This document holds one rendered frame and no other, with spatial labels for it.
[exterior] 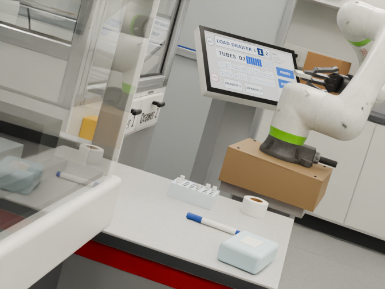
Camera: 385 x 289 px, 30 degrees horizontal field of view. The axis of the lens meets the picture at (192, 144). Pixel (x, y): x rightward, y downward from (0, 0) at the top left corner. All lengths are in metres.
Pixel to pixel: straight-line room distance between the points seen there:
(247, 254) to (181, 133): 2.45
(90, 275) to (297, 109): 1.02
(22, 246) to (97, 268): 0.60
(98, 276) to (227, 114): 1.62
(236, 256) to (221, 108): 1.62
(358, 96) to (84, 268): 1.13
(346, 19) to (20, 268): 1.79
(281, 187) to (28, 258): 1.34
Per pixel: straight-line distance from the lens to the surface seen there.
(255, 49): 3.15
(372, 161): 5.05
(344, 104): 2.30
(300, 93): 2.33
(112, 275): 1.57
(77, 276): 1.60
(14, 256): 0.97
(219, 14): 3.87
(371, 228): 5.13
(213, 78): 2.92
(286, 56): 3.26
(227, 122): 3.10
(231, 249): 1.53
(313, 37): 5.77
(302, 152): 2.38
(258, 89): 3.05
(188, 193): 1.92
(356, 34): 2.59
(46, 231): 1.06
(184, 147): 3.93
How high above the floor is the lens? 1.25
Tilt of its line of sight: 10 degrees down
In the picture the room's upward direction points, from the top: 16 degrees clockwise
